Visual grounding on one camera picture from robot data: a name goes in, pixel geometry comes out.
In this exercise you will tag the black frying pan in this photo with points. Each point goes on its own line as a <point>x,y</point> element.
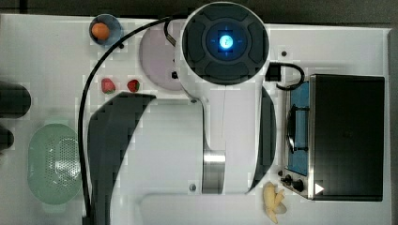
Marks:
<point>15,100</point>

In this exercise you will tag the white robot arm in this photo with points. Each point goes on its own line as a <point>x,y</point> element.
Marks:
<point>207,142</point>

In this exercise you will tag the red strawberry toy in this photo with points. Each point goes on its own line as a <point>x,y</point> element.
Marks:
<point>133,86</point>

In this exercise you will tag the pink strawberry toy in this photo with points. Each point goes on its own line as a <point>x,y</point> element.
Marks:
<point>107,86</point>

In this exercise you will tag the lavender plate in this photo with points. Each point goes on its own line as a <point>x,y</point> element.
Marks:
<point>157,58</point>

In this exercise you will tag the orange fruit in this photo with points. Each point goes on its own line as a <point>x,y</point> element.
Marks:
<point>100,31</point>

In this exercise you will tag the peeled banana toy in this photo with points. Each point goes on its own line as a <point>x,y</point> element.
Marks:
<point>273,202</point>

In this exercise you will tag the blue bowl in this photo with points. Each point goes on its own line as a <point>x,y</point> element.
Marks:
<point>116,31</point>

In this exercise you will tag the green colander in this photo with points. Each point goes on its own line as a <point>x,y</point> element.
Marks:
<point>53,165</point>

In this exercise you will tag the black toaster oven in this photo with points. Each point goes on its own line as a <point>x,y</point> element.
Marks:
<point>334,138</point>

